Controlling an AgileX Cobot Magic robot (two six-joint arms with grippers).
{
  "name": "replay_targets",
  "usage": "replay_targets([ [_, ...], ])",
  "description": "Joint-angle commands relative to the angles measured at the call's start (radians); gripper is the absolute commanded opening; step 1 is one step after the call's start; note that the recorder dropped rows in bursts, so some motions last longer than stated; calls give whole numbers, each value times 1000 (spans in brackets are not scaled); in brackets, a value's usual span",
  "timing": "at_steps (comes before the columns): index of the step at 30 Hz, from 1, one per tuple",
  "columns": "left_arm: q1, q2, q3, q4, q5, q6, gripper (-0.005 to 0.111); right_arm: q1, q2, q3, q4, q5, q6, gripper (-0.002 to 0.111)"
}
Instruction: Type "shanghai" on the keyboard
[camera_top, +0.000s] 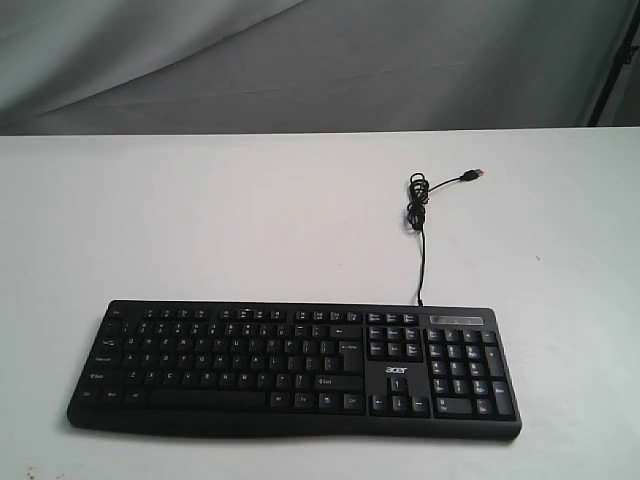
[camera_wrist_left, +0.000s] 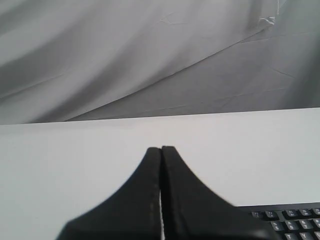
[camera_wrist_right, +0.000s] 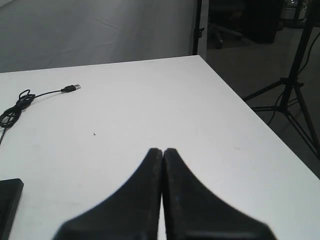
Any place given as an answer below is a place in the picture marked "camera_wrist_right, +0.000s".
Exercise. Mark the black Acer keyboard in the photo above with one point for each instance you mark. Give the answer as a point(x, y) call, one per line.
point(10, 195)

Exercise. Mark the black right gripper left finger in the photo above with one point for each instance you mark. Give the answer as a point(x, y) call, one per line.
point(131, 213)

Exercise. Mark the black backdrop stand pole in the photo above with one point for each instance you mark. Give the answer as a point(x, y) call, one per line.
point(197, 32)

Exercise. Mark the black tripod light stand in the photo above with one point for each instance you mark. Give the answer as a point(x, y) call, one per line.
point(291, 93)

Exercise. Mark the dark office chair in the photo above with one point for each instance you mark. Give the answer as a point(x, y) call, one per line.
point(223, 24)

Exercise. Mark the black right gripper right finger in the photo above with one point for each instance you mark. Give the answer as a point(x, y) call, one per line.
point(193, 212)

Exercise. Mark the grey fabric backdrop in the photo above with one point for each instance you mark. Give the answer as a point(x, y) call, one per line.
point(44, 34)

